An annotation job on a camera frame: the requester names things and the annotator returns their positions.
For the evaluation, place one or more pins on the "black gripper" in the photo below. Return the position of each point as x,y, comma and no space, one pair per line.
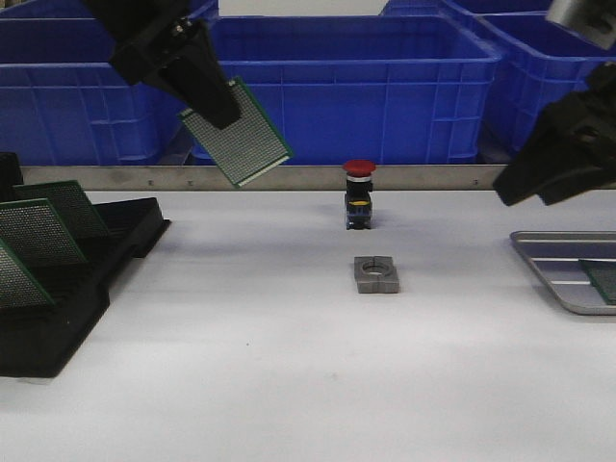
571,149
156,44

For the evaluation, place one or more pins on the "green circuit board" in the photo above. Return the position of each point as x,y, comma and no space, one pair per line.
72,205
19,288
34,231
249,147

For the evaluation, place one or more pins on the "green circuit board rearmost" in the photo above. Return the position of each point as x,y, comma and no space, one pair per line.
602,277

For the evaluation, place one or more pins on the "silver metal tray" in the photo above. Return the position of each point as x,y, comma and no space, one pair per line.
554,258

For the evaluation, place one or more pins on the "green circuit board front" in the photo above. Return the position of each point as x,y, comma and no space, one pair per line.
19,288

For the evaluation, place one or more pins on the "black slotted board rack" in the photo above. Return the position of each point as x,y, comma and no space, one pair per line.
39,341

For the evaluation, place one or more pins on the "blue plastic bin right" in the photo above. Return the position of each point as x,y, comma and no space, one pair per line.
540,63

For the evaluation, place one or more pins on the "blue plastic bin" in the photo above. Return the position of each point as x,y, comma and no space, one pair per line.
540,63
396,90
62,104

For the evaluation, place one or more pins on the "blue plastic bin left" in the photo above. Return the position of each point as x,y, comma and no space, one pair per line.
62,104

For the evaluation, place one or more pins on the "blue plastic bin centre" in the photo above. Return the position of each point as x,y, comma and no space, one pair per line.
396,90

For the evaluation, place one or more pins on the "blue bin back left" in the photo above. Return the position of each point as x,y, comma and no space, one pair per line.
75,9

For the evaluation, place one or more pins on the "red emergency stop button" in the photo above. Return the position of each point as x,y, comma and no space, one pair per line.
358,194

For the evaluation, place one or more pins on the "blue bin back right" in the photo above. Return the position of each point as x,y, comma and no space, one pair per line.
429,7

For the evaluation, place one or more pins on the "grey metal clamp block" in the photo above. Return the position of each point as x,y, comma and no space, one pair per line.
376,275

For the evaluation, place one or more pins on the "metal table edge rail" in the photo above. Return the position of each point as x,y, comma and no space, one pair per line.
284,178

